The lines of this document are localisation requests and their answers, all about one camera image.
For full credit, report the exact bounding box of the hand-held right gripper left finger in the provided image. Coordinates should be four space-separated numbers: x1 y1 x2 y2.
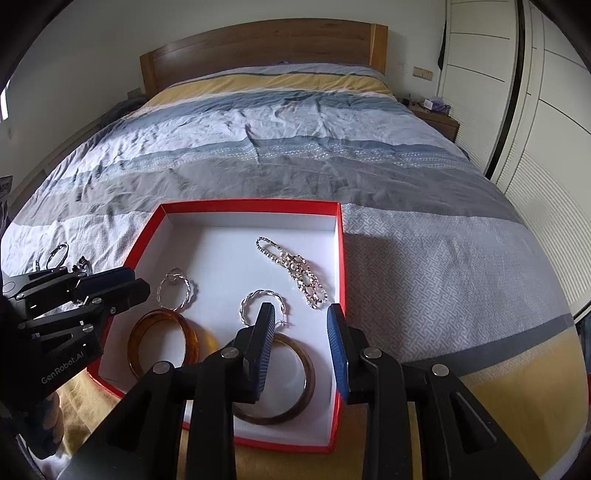
58 302 277 480

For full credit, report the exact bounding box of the wooden headboard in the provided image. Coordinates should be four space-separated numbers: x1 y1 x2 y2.
139 23 389 99

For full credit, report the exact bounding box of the amber translucent bangle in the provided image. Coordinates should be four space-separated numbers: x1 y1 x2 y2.
127 309 202 380

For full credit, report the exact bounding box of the silver oval bangle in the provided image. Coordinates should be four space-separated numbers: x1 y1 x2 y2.
45 243 70 269

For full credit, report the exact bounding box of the white wardrobe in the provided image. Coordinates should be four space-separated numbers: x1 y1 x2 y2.
436 0 591 320

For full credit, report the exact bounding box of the dark grey pillow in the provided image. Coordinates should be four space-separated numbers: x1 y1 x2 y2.
99 96 149 131

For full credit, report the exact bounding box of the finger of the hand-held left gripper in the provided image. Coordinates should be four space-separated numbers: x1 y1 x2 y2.
2 266 137 306
17 278 151 343

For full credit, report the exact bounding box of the person's left hand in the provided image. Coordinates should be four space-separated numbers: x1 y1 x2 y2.
25 390 64 459

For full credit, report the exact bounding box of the dark brown bangle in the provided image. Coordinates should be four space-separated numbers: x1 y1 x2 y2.
230 332 317 426

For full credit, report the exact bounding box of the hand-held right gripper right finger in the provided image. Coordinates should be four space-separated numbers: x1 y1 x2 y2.
326 304 541 480

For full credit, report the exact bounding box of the twisted silver hoop earring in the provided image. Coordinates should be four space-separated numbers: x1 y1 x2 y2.
156 267 199 311
239 289 290 329

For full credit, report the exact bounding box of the wooden nightstand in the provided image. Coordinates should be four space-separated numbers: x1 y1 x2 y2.
410 105 461 142

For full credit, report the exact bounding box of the striped duvet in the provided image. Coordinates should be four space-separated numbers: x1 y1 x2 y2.
0 64 583 480

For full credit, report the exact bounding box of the red cardboard box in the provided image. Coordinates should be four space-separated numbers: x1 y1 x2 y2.
87 198 346 455

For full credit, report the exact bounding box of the silver chain bracelet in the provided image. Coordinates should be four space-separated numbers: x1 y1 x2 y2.
255 236 330 310

